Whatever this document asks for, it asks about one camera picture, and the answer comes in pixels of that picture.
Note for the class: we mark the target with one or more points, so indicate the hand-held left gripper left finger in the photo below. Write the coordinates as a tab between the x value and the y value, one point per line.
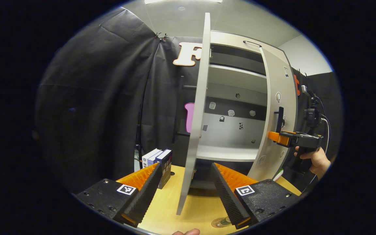
144	195

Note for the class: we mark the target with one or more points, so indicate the white cabinet shelf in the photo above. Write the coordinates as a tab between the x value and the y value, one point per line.
227	153
237	78

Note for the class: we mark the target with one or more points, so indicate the white grey cabinet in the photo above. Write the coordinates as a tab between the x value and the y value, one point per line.
233	130

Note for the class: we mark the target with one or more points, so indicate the black backdrop cloth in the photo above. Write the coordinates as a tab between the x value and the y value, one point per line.
93	98

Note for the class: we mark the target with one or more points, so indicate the dark printed box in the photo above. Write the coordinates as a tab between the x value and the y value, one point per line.
165	169

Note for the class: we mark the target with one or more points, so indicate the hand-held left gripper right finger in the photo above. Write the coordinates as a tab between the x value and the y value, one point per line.
225	195

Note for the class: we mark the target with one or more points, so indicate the round brown coaster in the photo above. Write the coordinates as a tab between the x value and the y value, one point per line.
214	223

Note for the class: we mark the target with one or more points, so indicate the white small box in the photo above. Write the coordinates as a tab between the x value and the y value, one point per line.
148	156

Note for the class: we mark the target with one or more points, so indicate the ceiling light strip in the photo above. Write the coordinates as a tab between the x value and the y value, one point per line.
181	1

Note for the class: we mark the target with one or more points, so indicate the green pink watermelon toy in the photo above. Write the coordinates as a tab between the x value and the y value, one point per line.
278	175

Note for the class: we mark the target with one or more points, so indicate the blue white box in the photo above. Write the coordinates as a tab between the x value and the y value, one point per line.
153	159

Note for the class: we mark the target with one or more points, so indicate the clear plastic bottle green label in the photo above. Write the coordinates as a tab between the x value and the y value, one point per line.
224	222

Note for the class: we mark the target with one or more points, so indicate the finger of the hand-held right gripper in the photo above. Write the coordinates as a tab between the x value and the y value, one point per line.
281	138

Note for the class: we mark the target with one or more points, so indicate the white cabinet door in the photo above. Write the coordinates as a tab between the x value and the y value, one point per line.
274	78
196	114

